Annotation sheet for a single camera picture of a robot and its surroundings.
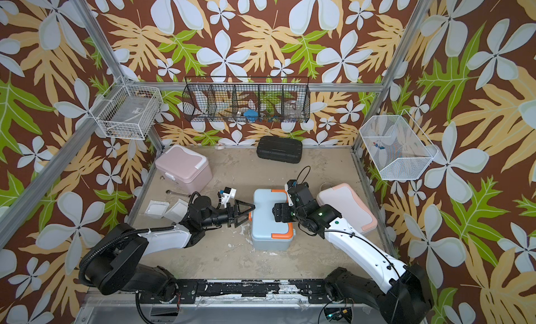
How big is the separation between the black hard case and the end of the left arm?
17.2 inches

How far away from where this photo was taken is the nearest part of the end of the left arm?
0.67 metres

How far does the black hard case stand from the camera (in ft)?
3.64

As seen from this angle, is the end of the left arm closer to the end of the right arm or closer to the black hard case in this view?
the end of the right arm

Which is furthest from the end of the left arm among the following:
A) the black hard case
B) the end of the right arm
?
the black hard case
